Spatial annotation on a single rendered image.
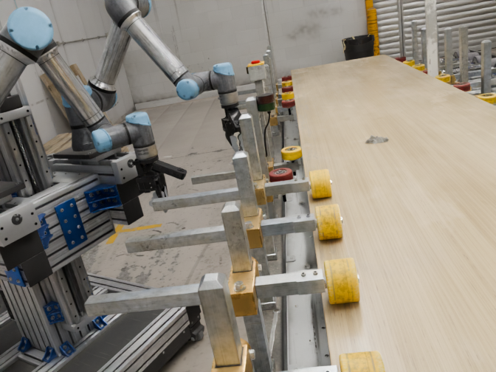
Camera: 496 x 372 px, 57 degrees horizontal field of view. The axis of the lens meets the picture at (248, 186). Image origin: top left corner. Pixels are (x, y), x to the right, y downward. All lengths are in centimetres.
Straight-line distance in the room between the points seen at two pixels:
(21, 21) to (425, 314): 124
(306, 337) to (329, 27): 837
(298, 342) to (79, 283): 111
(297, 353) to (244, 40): 833
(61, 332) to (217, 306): 159
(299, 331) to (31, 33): 110
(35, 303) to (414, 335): 160
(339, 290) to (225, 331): 27
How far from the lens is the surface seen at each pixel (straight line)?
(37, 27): 148
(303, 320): 133
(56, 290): 204
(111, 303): 95
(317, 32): 932
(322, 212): 107
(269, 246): 144
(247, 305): 85
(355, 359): 67
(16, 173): 187
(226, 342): 67
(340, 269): 85
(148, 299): 92
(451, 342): 82
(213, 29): 929
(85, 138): 192
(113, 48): 195
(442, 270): 99
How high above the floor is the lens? 143
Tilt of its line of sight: 20 degrees down
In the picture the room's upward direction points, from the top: 11 degrees counter-clockwise
